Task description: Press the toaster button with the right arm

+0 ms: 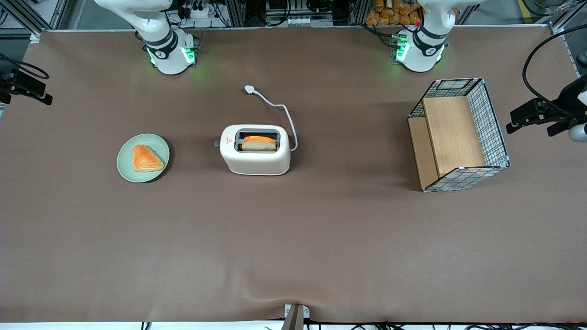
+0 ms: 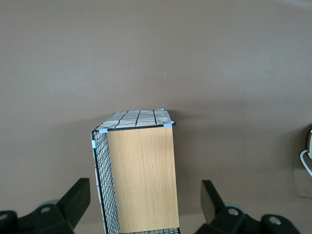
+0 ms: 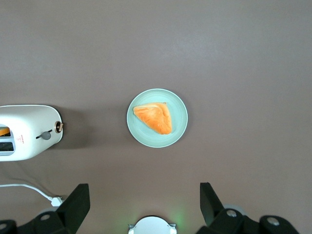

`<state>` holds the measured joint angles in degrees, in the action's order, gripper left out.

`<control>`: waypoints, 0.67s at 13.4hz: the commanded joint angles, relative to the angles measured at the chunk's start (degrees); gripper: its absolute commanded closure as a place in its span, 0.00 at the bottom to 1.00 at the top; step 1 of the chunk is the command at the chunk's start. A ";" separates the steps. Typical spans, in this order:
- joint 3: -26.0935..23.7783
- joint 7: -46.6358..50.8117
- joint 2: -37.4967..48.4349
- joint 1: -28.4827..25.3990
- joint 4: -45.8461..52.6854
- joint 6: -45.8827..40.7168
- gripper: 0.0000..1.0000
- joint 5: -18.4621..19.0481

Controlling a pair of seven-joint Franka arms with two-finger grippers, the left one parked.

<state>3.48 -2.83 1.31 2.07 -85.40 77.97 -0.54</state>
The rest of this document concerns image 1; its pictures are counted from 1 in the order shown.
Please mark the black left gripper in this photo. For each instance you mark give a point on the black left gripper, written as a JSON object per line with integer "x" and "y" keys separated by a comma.
{"x": 567, "y": 101}

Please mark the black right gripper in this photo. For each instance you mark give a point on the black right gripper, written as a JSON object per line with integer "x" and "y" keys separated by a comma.
{"x": 8, "y": 80}

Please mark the white two-slot toaster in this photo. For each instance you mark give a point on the white two-slot toaster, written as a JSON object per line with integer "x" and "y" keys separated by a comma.
{"x": 257, "y": 162}

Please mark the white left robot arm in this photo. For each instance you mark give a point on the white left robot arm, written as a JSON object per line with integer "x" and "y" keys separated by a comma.
{"x": 419, "y": 55}

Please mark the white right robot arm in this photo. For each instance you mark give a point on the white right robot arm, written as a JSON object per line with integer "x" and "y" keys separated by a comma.
{"x": 169, "y": 59}

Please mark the pale green round plate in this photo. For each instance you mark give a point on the pale green round plate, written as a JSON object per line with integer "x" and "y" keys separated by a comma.
{"x": 126, "y": 165}

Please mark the triangular orange pastry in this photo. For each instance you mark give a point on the triangular orange pastry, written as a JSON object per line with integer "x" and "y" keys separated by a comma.
{"x": 146, "y": 159}

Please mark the pile of orange bread rolls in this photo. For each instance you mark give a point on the pile of orange bread rolls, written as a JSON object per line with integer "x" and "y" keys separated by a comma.
{"x": 385, "y": 13}

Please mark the white power strip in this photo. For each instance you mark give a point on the white power strip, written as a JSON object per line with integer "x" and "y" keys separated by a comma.
{"x": 199, "y": 13}

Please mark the orange-crust toast slice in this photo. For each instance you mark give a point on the orange-crust toast slice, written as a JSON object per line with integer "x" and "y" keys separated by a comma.
{"x": 259, "y": 144}

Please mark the brown table mat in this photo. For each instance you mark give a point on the brown table mat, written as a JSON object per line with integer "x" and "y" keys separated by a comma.
{"x": 321, "y": 238}

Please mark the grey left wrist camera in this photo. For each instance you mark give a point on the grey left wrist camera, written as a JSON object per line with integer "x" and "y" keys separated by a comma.
{"x": 578, "y": 133}

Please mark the aluminium frame rail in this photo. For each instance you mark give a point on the aluminium frame rail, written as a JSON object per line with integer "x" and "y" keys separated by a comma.
{"x": 23, "y": 16}
{"x": 566, "y": 20}

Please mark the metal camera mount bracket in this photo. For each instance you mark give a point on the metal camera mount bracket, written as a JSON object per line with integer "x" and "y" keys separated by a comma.
{"x": 296, "y": 318}

